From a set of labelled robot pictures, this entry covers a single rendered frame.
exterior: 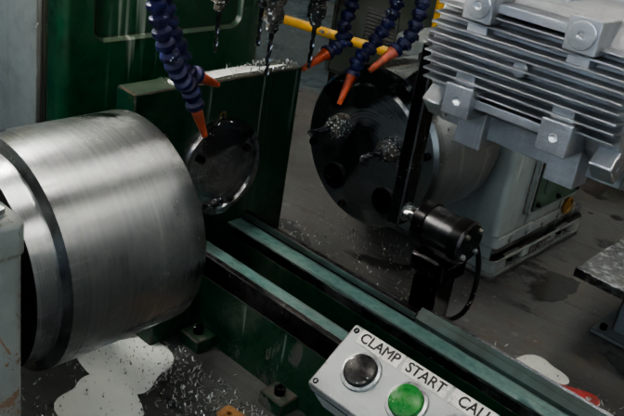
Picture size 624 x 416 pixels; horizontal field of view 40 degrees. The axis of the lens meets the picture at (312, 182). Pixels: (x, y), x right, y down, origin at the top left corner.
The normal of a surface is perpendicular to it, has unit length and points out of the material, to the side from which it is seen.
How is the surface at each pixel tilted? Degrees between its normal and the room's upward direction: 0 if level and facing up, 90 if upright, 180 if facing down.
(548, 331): 0
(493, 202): 90
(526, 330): 0
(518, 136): 89
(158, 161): 32
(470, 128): 89
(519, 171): 89
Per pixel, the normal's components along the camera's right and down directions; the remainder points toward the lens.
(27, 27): -0.68, 0.22
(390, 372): -0.27, -0.61
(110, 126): 0.22, -0.86
